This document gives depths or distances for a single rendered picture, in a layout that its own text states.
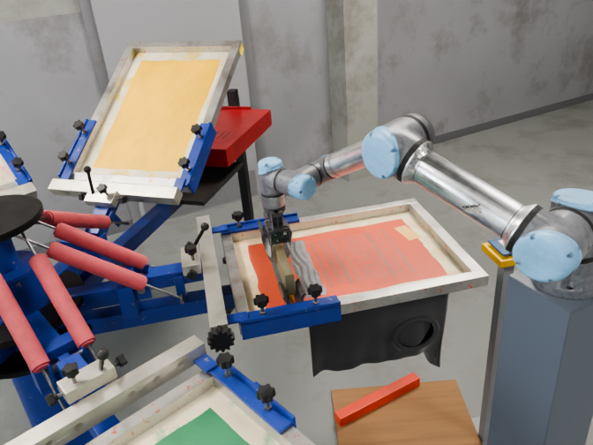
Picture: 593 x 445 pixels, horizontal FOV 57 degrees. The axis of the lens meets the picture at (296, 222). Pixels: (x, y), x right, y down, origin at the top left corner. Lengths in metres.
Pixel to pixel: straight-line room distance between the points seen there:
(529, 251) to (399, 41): 4.00
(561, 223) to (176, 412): 0.99
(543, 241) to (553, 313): 0.26
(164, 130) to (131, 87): 0.35
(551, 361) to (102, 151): 1.89
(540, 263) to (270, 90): 3.52
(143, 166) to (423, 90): 3.48
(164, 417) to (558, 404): 0.97
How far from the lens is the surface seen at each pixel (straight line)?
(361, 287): 1.79
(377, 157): 1.32
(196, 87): 2.53
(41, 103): 4.11
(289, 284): 1.70
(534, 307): 1.44
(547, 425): 1.60
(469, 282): 1.80
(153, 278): 1.83
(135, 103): 2.62
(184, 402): 1.48
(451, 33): 5.43
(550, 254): 1.20
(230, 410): 1.45
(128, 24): 4.06
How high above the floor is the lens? 1.99
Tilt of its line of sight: 28 degrees down
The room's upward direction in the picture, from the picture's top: 5 degrees counter-clockwise
